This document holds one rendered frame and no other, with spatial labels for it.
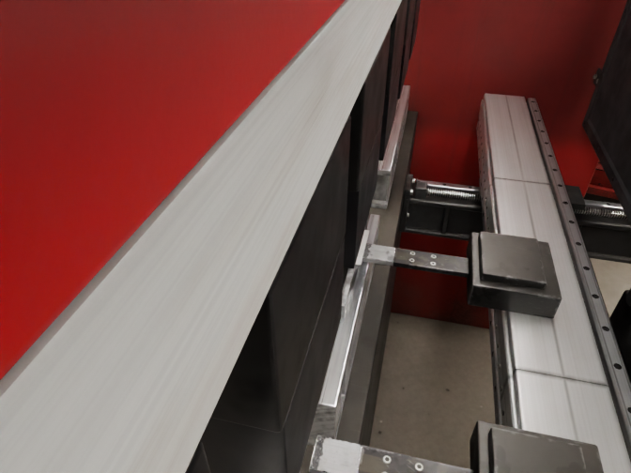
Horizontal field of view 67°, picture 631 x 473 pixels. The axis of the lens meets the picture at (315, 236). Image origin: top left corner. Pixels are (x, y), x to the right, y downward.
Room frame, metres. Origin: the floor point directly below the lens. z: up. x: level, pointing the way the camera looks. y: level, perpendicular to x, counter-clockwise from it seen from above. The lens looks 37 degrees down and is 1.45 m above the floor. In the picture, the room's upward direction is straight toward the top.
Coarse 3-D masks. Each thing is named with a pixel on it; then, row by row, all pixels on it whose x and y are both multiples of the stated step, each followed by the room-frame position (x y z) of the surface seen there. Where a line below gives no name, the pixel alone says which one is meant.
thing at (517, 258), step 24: (480, 240) 0.53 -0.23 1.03; (504, 240) 0.53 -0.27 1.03; (528, 240) 0.53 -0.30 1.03; (384, 264) 0.52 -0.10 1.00; (408, 264) 0.51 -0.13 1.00; (432, 264) 0.51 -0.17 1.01; (456, 264) 0.51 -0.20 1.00; (480, 264) 0.49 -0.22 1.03; (504, 264) 0.48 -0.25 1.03; (528, 264) 0.48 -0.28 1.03; (552, 264) 0.49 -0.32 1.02; (480, 288) 0.45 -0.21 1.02; (504, 288) 0.44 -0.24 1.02; (528, 288) 0.44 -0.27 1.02; (552, 288) 0.44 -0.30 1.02; (528, 312) 0.43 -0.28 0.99; (552, 312) 0.43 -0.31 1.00
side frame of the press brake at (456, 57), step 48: (432, 0) 1.37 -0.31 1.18; (480, 0) 1.34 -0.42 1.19; (528, 0) 1.31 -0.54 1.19; (576, 0) 1.29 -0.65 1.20; (624, 0) 1.26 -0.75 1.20; (432, 48) 1.37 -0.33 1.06; (480, 48) 1.34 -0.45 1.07; (528, 48) 1.31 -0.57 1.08; (576, 48) 1.28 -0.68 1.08; (432, 96) 1.36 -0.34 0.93; (480, 96) 1.33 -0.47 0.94; (528, 96) 1.30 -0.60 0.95; (576, 96) 1.27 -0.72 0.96; (432, 144) 1.36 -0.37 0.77; (576, 144) 1.26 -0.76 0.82; (432, 240) 1.34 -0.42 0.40; (432, 288) 1.33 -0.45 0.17
